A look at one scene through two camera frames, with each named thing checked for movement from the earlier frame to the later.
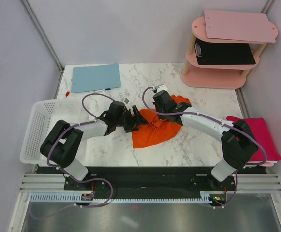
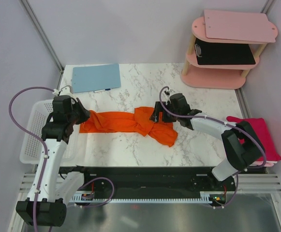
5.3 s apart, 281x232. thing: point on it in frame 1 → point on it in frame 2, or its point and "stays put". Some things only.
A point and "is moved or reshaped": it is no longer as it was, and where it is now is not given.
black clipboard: [214, 53] stays put
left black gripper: [133, 124] → [85, 113]
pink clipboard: [239, 25] stays put
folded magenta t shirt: [262, 134] stays put
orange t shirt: [156, 131] is moved or reshaped
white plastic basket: [43, 114] stays put
